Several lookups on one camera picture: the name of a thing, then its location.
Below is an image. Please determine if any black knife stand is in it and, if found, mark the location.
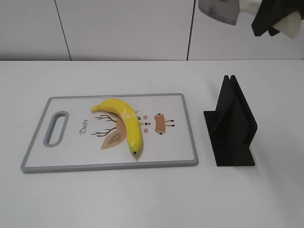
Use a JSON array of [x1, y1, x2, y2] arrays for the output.
[[203, 75, 257, 167]]

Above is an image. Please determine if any black gloved hand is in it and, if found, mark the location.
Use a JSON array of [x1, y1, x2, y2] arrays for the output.
[[251, 0, 304, 38]]

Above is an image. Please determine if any white grey-rimmed cutting board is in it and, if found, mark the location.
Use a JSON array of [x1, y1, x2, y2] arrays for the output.
[[20, 93, 199, 173]]

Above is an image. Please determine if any white-handled kitchen knife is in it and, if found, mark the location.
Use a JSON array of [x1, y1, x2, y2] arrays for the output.
[[198, 0, 301, 39]]

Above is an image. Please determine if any yellow plastic banana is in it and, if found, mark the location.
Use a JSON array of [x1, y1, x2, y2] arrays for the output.
[[91, 98, 143, 155]]

